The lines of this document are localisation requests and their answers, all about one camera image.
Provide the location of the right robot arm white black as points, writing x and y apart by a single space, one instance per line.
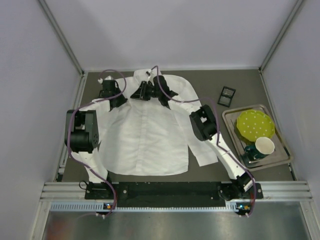
205 127

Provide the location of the green polka dot plate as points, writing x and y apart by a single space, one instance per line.
253 124

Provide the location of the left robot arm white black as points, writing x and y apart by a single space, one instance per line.
86 129

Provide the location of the small black open box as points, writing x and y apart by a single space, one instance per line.
226 96

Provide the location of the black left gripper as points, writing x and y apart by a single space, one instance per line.
116 99

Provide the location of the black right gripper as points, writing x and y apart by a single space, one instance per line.
146 90

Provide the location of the dark green cup white inside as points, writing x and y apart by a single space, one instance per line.
261 148

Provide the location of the aluminium frame rail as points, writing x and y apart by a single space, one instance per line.
282 191

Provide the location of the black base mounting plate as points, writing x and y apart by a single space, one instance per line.
215 189

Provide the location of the white button-up shirt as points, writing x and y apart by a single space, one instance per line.
143 138

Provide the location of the silver metal tray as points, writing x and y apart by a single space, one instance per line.
280 156

